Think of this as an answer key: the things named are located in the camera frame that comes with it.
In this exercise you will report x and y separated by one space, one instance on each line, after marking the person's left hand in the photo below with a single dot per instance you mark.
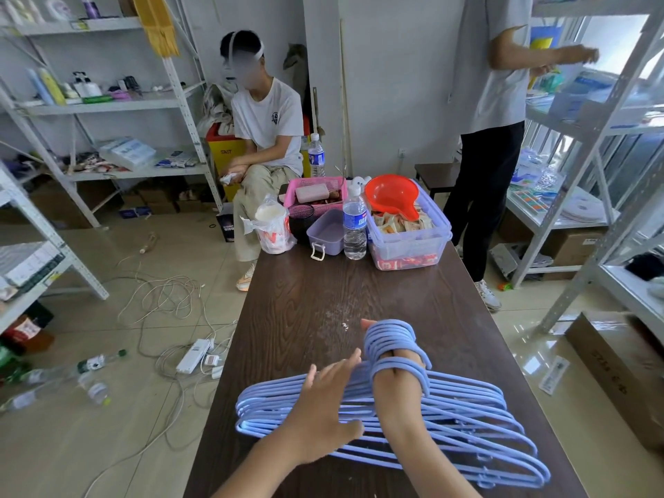
316 420

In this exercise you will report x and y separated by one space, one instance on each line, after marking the person's right hand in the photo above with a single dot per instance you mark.
394 396

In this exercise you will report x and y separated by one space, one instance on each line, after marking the bunch of blue hangers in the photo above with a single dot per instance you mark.
467 409

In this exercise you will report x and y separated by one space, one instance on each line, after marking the person's right forearm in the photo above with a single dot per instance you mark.
420 456

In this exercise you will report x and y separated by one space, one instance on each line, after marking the clear plastic storage box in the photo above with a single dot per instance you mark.
410 246

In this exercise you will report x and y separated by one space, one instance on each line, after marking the stack of white boxes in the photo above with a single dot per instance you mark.
28 264

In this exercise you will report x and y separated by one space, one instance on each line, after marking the dark wooden table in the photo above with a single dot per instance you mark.
311 295

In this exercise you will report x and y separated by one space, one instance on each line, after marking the small orange toy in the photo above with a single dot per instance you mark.
506 286

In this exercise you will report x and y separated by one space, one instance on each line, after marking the white strip package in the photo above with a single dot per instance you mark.
554 374

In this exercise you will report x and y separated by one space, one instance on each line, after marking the clear water bottle blue label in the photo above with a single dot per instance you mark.
355 238
317 158

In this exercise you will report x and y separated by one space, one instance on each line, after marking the pile of small sachets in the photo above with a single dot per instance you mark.
394 225

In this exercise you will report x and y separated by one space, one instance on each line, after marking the white flat package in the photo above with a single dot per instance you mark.
511 259

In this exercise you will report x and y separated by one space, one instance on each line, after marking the white plastic bag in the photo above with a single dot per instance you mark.
272 233

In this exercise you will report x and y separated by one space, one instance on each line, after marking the dark mesh cup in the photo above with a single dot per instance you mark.
301 222

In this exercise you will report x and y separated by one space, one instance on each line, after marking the red plastic scoop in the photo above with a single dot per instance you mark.
391 194

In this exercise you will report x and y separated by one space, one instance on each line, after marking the small black box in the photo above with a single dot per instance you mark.
225 225

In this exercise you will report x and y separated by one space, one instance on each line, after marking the small white toy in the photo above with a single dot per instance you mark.
360 181

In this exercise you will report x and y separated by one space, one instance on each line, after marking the pink sponge block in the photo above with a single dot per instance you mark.
311 193

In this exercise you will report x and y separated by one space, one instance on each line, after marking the empty clear plastic bottle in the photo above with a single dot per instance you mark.
96 393

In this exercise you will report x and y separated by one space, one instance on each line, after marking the brown cardboard box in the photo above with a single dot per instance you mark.
573 248
57 202
617 373
158 201

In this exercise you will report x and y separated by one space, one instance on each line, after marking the dark wooden chair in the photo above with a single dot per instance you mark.
438 176

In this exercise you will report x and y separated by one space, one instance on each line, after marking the pink plastic basket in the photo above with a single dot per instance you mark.
289 191

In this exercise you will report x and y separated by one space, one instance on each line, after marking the empty clear bottle green cap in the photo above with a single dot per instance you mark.
91 364

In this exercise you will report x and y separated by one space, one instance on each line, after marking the colourful paint palette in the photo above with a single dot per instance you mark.
529 201

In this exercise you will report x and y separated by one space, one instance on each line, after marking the clear bag with blue print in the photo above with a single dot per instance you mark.
539 173

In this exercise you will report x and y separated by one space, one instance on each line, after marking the yellow bin with red lid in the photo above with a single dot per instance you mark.
223 155

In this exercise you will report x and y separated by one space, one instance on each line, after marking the black pompom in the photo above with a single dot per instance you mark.
646 267

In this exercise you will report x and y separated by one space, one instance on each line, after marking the orange soda bottle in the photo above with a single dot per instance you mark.
28 329

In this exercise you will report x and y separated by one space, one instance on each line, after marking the green soda bottle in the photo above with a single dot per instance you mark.
10 365

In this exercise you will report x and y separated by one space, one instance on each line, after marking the white and blue box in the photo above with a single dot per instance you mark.
127 152

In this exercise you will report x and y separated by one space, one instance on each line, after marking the yellow cloth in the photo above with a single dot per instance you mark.
155 25

